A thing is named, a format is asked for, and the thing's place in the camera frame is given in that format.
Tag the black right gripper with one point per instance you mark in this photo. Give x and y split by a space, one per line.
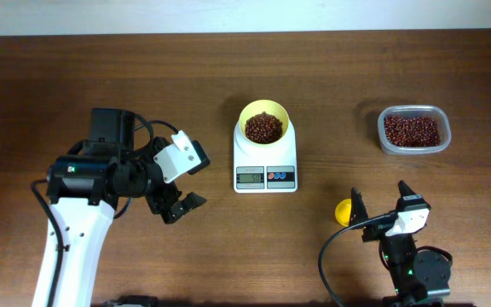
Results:
359 211

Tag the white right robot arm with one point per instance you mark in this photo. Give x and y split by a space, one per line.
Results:
420 275

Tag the yellow plastic bowl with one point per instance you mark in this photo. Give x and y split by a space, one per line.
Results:
264 122

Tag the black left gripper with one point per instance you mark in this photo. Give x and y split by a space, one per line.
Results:
159 205

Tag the white digital kitchen scale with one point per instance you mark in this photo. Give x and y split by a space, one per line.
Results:
265 168

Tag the red beans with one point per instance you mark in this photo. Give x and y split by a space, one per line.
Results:
415 132

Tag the clear plastic container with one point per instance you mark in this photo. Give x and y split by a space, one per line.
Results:
409 111

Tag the orange measuring scoop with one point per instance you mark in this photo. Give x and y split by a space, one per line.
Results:
343 211

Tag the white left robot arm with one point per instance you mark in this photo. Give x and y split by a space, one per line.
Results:
121 159

